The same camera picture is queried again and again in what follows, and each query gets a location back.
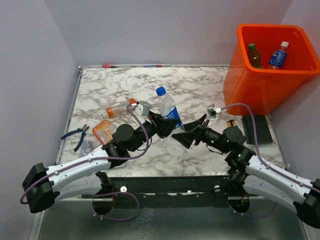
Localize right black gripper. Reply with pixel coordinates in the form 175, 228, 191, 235
172, 113, 231, 154

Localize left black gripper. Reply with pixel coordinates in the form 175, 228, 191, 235
129, 110, 180, 153

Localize large orange label bottle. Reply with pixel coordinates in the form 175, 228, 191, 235
92, 119, 117, 145

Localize green cap tea bottle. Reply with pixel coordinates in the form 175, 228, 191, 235
247, 43, 263, 69

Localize small blue label bottle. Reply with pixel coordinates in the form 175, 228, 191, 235
264, 41, 289, 70

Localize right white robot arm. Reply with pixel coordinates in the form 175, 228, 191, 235
172, 117, 320, 229

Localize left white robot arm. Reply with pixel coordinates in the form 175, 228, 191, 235
19, 111, 179, 214

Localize orange plastic bin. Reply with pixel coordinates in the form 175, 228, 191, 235
223, 23, 320, 116

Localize yellow pencil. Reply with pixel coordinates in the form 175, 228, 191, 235
227, 119, 236, 127

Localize orange label crushed bottle left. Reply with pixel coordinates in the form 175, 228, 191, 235
101, 98, 137, 119

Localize blue red pen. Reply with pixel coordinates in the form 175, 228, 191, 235
142, 64, 173, 68

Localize black box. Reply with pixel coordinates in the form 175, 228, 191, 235
241, 115, 273, 145

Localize clear water bottle left edge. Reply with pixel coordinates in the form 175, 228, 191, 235
78, 139, 101, 158

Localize red marker pen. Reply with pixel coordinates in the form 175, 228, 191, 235
102, 64, 118, 69

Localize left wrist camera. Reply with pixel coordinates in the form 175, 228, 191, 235
131, 100, 151, 118

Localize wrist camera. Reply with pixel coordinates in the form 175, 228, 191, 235
206, 104, 222, 127
131, 100, 151, 118

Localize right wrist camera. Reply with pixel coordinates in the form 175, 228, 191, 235
206, 104, 222, 127

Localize black base frame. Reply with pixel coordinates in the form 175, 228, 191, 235
89, 171, 253, 210

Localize blue handled pliers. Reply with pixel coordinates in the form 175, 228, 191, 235
60, 123, 90, 152

